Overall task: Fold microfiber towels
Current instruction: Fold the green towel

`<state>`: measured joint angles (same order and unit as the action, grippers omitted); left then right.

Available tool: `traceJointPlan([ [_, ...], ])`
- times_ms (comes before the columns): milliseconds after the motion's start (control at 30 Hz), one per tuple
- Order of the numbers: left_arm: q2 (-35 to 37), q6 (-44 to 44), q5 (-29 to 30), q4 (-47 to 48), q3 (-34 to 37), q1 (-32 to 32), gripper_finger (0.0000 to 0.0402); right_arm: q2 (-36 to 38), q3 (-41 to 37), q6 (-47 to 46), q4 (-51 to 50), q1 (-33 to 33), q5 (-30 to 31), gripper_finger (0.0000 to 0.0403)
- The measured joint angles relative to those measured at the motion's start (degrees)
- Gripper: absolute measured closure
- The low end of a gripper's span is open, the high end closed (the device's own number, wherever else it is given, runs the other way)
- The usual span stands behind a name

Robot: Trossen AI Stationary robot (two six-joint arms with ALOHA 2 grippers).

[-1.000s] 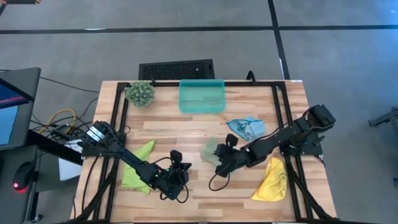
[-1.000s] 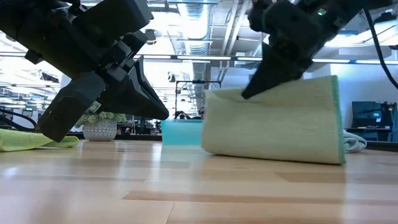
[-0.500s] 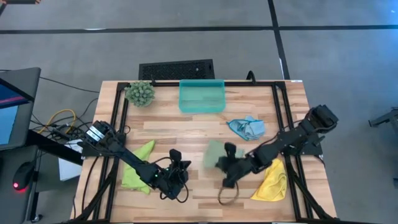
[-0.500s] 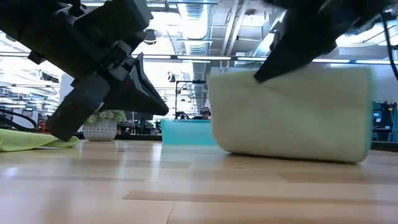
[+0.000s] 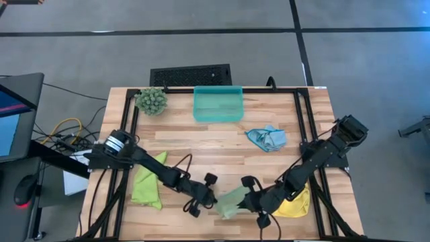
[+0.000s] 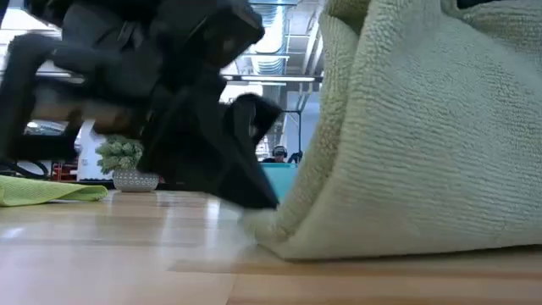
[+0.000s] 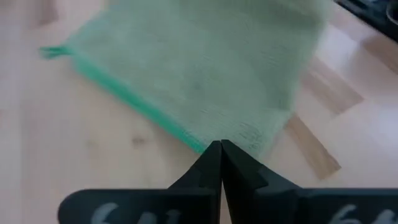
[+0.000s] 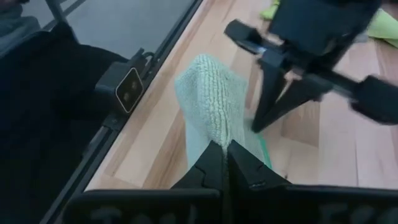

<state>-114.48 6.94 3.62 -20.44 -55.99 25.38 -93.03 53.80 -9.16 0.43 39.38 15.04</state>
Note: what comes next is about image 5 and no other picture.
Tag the sage green microfiber towel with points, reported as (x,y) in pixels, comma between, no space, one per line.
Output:
(230,205)

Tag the dark bar with orange tip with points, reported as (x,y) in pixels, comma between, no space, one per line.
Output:
(20,1)

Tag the grey computer monitor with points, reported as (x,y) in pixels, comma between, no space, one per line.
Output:
(16,111)

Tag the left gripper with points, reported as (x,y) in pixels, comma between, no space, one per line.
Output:
(201,196)

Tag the artificial green potted plant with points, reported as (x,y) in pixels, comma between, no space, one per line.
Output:
(151,101)

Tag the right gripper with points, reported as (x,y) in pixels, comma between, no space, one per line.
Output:
(265,201)

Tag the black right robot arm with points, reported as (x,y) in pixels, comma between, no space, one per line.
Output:
(312,164)

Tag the lime green microfiber towel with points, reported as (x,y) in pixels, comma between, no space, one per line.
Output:
(146,191)

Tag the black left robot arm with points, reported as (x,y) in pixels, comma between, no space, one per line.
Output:
(158,169)

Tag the dark grey side desk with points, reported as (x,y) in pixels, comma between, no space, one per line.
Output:
(10,222)

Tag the teal translucent plastic tray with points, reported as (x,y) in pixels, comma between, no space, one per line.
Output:
(218,104)

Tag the black perforated computer case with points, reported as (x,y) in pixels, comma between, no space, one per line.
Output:
(188,75)

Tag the black floor stand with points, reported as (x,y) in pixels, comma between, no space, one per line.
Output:
(416,127)

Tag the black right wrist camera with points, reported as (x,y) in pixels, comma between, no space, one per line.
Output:
(248,181)

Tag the yellow microfiber towel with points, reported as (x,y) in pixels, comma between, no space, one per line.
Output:
(295,208)

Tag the black computer mouse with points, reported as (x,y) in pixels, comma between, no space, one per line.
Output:
(25,190)

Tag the black aluminium table frame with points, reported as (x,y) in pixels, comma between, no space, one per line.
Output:
(262,90)

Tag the light blue microfiber towel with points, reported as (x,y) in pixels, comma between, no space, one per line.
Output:
(267,139)

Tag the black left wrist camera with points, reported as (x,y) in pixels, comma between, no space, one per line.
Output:
(210,179)

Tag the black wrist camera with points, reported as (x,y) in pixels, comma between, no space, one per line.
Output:
(248,181)
(210,179)

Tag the white paper sheet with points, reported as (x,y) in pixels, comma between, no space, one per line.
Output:
(75,185)

